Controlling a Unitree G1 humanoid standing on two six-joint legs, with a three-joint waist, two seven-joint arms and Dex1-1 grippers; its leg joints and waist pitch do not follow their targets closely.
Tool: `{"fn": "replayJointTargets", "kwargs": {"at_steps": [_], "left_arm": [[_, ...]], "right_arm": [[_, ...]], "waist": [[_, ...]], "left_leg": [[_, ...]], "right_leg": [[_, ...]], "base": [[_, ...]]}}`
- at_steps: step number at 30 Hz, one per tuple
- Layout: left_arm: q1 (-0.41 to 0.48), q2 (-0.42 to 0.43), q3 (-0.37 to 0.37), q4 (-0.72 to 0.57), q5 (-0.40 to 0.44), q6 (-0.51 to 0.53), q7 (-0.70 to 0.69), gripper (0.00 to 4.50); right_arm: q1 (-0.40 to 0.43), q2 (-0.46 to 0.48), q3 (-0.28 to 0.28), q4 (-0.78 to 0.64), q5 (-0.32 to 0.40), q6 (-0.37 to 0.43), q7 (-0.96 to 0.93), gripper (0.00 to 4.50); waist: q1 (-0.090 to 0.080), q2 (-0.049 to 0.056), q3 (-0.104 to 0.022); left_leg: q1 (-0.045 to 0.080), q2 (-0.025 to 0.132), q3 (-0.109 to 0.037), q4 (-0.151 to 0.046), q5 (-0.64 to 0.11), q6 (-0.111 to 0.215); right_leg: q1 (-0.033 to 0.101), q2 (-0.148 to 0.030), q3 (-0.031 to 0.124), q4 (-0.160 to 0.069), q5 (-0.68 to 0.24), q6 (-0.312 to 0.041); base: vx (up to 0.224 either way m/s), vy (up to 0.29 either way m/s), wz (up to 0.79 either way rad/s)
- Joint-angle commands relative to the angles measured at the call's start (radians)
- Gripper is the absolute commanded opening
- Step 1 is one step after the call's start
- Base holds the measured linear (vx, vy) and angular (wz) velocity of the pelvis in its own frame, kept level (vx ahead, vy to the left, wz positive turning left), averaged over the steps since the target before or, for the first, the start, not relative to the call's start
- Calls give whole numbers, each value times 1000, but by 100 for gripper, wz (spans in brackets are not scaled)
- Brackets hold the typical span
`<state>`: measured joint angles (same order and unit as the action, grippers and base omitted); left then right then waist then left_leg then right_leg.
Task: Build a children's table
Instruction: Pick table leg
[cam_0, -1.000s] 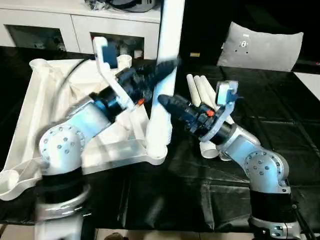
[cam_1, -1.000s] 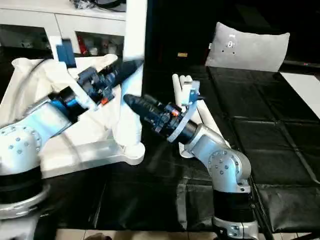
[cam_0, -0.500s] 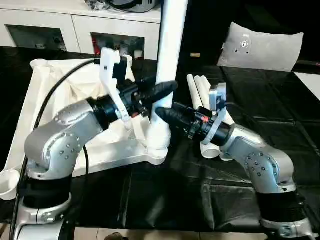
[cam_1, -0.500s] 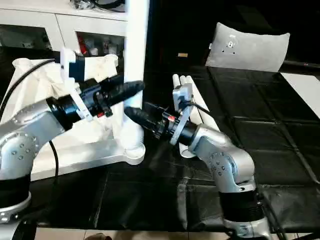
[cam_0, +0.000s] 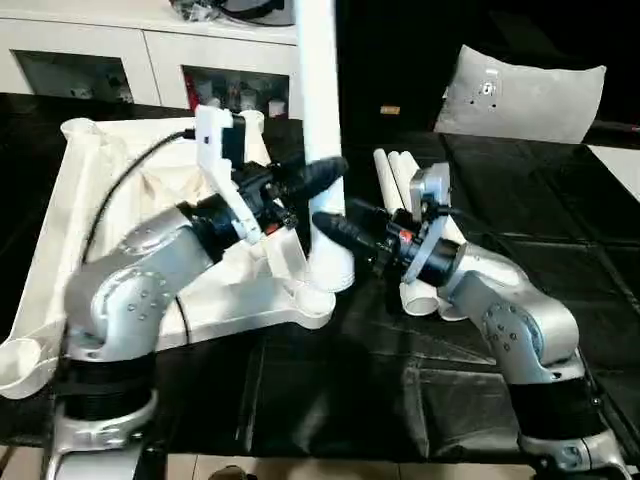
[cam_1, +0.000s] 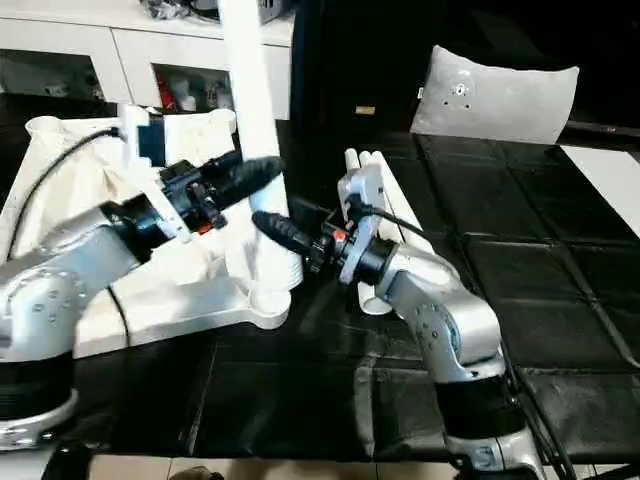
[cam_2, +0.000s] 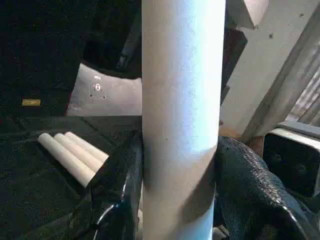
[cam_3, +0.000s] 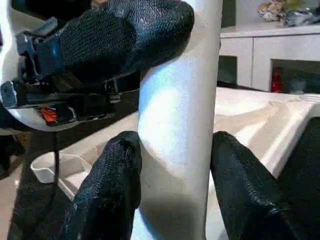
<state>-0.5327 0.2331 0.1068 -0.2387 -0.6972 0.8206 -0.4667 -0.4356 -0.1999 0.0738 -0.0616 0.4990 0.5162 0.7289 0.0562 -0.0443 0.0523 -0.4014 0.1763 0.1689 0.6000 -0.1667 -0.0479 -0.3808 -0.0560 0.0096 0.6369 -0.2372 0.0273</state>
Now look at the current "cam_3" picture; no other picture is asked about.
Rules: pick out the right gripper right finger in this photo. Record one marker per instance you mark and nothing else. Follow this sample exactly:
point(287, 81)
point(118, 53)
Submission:
point(250, 200)

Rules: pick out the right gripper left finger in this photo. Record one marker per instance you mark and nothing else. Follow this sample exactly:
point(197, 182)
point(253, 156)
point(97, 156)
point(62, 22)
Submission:
point(107, 187)

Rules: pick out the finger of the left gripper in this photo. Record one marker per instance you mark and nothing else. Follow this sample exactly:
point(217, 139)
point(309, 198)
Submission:
point(120, 35)

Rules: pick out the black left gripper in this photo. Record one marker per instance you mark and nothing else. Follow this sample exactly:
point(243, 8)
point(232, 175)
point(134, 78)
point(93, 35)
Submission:
point(50, 90)

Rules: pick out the white plastic table top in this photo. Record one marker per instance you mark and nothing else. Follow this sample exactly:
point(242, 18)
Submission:
point(250, 112)

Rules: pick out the white plastic table leg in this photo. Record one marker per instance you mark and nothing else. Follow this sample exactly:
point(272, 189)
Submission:
point(177, 125)

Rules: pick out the black mat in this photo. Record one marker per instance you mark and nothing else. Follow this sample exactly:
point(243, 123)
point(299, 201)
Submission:
point(300, 155)

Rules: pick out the red bottle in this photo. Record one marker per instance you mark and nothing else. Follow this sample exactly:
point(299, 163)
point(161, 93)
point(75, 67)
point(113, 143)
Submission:
point(275, 81)

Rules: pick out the white cabinet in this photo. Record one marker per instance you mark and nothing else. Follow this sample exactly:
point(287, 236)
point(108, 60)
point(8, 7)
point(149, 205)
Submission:
point(275, 40)

